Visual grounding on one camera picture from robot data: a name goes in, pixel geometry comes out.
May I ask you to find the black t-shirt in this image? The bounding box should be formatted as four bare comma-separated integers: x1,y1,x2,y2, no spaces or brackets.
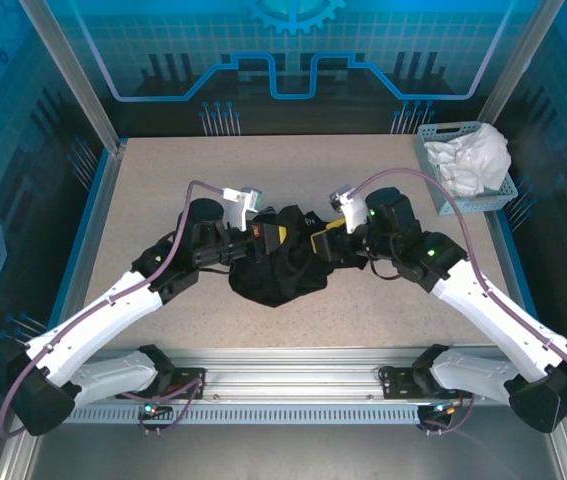
227,203,337,309

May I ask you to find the blue perforated plastic basket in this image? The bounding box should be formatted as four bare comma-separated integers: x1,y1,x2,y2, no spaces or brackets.
415,121,519,217

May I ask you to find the white crumpled t-shirt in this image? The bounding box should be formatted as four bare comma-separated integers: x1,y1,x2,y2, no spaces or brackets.
423,123,512,197

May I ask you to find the aluminium mounting beam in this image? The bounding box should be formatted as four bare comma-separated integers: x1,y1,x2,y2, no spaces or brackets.
27,347,562,404

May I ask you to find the metal front tray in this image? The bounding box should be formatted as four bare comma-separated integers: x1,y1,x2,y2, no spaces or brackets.
0,389,567,480

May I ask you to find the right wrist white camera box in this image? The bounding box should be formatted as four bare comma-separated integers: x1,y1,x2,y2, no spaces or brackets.
330,183,367,235

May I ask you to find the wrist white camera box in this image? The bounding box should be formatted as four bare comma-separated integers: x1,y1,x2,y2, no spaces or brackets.
330,183,367,235
222,186,264,232

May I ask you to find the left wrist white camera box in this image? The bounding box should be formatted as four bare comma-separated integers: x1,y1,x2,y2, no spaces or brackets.
222,186,264,232

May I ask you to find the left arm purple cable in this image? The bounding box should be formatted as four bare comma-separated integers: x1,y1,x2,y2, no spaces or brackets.
0,179,227,439

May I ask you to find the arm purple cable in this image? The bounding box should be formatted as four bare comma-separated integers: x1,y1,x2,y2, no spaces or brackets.
0,179,227,439
352,168,567,436

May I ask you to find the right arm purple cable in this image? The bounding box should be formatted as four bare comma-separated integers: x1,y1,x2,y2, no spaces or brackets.
352,168,567,436

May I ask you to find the right aluminium side rail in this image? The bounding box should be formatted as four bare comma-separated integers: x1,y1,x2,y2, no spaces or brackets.
465,142,554,364

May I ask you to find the aluminium side rail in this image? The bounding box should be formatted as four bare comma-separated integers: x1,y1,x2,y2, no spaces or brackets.
465,142,554,364
37,142,127,364

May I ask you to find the left aluminium side rail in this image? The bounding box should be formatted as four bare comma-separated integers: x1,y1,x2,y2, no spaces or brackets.
37,142,127,364

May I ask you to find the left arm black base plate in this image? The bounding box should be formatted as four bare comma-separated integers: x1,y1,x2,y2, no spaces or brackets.
115,367,208,401

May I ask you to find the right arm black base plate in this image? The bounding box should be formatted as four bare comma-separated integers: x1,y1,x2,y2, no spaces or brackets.
379,366,475,401

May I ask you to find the slotted grey cable duct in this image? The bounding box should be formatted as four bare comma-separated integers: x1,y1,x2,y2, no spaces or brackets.
41,404,423,426

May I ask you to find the right aluminium frame post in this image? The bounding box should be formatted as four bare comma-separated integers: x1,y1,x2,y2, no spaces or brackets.
464,0,567,156

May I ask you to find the aluminium frame post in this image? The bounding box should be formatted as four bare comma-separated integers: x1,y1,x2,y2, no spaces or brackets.
16,0,125,154
464,0,567,156

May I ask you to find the left aluminium frame post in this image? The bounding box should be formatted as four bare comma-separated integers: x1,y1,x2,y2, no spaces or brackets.
16,0,125,154

